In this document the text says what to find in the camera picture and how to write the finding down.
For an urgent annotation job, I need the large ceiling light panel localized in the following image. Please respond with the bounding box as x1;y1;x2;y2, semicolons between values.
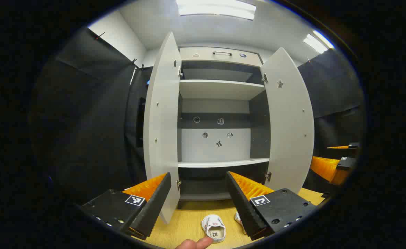
175;0;257;20

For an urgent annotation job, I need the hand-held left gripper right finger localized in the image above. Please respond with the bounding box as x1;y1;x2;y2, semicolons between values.
225;170;318;241

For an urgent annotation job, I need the white shoe cabinet door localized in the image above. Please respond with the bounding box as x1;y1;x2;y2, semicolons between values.
143;31;182;224
260;47;315;194

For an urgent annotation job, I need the white yellow-soled shoe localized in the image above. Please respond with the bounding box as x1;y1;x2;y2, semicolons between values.
234;212;247;236
201;214;226;243

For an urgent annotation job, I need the white cabinet drawer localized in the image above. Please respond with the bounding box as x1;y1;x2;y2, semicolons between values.
179;47;263;67

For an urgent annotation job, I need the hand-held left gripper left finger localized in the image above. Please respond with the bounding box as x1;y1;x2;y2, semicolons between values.
80;172;172;241

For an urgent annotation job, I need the black flat panel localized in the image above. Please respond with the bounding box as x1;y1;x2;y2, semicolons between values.
135;97;146;147

